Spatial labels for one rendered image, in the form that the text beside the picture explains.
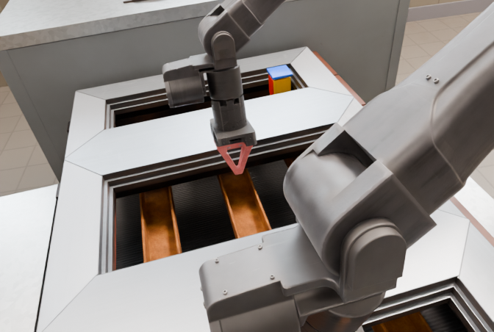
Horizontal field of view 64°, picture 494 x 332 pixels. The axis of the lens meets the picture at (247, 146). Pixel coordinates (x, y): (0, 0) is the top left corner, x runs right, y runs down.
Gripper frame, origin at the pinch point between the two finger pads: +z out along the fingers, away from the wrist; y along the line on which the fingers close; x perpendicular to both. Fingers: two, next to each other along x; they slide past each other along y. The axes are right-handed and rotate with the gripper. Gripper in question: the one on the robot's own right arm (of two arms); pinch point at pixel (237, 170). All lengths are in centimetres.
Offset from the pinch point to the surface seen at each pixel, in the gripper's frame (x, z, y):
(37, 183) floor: -93, 62, -149
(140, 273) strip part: -20.4, 10.7, 9.0
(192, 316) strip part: -12.8, 13.0, 18.9
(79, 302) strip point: -30.3, 11.4, 11.4
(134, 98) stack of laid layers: -20, -2, -52
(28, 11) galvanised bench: -47, -29, -76
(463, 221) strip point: 36.6, 11.6, 15.2
